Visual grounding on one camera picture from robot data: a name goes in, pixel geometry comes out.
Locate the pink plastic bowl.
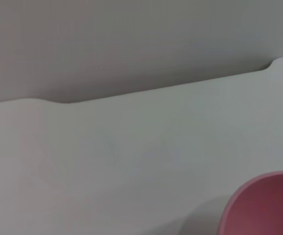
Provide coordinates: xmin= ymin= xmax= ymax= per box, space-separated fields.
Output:
xmin=216 ymin=170 xmax=283 ymax=235

